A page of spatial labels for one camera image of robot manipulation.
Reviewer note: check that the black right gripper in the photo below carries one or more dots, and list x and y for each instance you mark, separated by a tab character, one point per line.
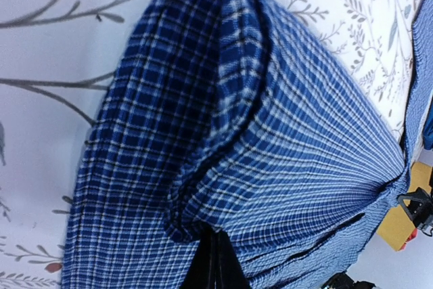
418	207

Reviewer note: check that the orange garment in basket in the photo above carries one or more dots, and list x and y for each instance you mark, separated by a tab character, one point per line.
412	236

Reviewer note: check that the yellow plastic laundry basket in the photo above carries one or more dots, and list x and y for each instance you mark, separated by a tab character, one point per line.
396	226

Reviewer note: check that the floral patterned table cloth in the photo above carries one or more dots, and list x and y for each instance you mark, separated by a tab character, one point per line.
58	57

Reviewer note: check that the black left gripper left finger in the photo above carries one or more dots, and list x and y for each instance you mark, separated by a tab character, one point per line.
201	272

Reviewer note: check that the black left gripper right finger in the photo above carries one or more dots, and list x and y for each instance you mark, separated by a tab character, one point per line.
229	273

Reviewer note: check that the blue checkered button shirt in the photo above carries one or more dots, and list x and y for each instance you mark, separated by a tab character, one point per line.
230	115

